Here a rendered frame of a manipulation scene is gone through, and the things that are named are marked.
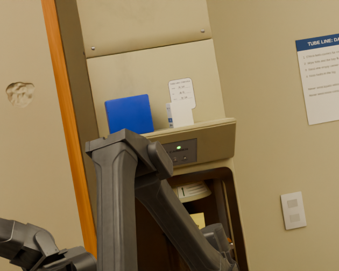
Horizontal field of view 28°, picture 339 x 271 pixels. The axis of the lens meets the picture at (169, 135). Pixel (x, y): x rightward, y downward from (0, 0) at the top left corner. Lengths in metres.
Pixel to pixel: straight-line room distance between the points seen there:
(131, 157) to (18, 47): 1.08
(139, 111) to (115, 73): 0.15
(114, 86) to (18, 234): 0.50
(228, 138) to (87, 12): 0.46
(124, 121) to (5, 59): 0.66
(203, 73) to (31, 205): 0.73
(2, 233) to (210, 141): 0.56
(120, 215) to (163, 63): 0.73
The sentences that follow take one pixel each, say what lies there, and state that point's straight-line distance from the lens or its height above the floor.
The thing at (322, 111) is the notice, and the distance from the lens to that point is 2.23.
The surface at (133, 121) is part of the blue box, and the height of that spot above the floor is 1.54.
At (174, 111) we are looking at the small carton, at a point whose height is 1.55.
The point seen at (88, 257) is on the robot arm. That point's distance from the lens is 1.41.
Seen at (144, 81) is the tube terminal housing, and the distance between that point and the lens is 1.67.
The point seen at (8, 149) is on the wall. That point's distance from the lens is 2.11.
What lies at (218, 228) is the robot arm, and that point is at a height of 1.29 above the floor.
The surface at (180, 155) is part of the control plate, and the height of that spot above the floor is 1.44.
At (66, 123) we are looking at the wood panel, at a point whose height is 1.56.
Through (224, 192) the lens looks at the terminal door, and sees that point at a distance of 1.70.
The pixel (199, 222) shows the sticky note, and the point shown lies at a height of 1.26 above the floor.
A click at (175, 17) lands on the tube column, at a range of 1.70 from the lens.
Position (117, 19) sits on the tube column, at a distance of 1.68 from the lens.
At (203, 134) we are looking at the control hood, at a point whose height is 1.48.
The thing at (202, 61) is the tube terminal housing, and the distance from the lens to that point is 1.70.
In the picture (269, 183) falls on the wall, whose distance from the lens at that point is 2.19.
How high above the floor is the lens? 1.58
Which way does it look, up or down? 3 degrees down
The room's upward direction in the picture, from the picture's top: 10 degrees counter-clockwise
